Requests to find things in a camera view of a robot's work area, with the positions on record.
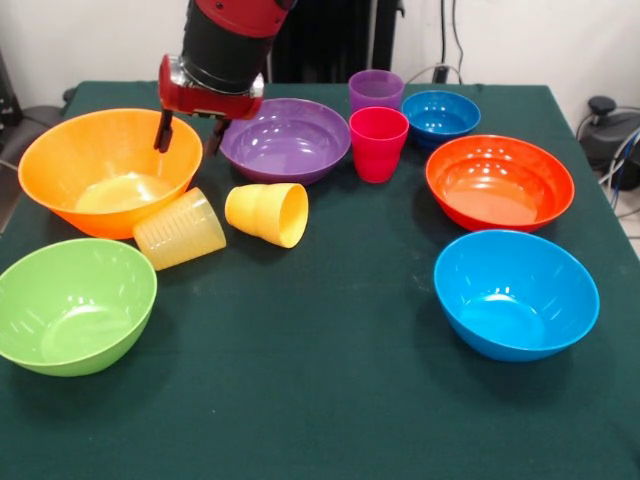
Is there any tangle of floor cables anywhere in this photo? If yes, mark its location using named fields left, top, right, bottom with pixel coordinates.
left=597, top=127, right=640, bottom=219

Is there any hanging wall cable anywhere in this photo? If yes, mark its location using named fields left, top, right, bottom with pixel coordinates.
left=439, top=0, right=464, bottom=85

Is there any yellow plastic cup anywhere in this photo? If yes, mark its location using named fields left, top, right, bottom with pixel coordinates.
left=224, top=182, right=310, bottom=249

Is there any red plastic bowl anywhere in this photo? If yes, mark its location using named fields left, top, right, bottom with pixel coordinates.
left=425, top=134, right=576, bottom=234

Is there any green plastic bowl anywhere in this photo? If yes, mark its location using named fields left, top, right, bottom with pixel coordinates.
left=0, top=237, right=159, bottom=378

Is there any purple plastic cup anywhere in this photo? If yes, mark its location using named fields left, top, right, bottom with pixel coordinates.
left=348, top=69, right=405, bottom=115

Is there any purple plastic bowl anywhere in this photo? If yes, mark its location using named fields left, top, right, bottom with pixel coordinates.
left=218, top=97, right=352, bottom=187

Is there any black office chair base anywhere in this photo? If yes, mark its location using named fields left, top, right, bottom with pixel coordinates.
left=575, top=95, right=640, bottom=171

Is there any light blue plastic bowl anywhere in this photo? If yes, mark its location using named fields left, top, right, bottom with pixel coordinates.
left=433, top=229, right=601, bottom=364

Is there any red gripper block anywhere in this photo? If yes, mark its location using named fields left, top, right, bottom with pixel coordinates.
left=153, top=53, right=265, bottom=159

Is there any small dark blue bowl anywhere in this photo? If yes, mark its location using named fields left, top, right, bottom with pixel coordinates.
left=400, top=90, right=482, bottom=152

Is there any large orange plastic bowl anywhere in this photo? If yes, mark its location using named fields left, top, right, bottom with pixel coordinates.
left=17, top=107, right=205, bottom=240

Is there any pale yellow ribbed cup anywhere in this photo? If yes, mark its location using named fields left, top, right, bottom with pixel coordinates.
left=132, top=186, right=228, bottom=272

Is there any pink plastic cup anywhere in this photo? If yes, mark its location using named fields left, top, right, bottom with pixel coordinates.
left=348, top=106, right=411, bottom=185

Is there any grey office chair base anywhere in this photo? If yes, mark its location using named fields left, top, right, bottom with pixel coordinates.
left=0, top=102, right=51, bottom=176

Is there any dark green table cloth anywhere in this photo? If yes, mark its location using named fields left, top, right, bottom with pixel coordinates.
left=0, top=81, right=640, bottom=480

